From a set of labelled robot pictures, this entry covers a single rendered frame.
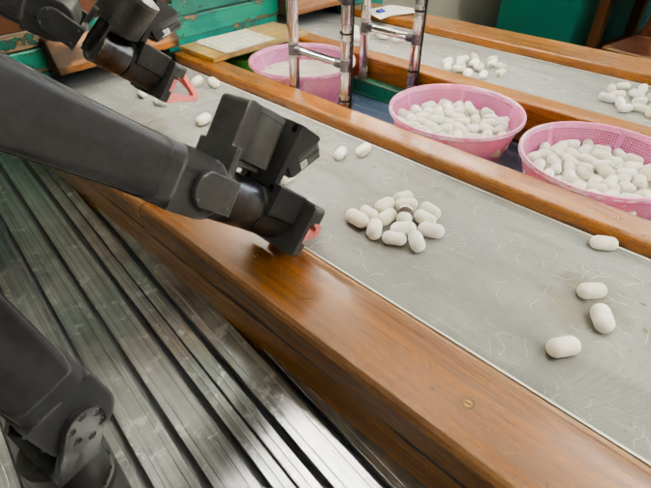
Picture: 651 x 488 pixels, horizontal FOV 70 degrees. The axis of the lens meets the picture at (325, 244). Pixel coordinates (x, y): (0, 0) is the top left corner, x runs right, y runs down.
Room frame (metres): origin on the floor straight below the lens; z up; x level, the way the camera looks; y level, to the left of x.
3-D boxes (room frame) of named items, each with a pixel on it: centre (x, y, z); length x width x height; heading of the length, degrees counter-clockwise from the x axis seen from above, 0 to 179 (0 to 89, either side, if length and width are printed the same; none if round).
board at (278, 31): (1.35, 0.22, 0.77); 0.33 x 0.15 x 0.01; 136
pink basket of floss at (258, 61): (1.20, 0.06, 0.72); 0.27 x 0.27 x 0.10
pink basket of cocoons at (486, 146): (0.89, -0.26, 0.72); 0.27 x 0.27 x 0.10
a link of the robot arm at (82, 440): (0.22, 0.24, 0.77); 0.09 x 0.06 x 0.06; 57
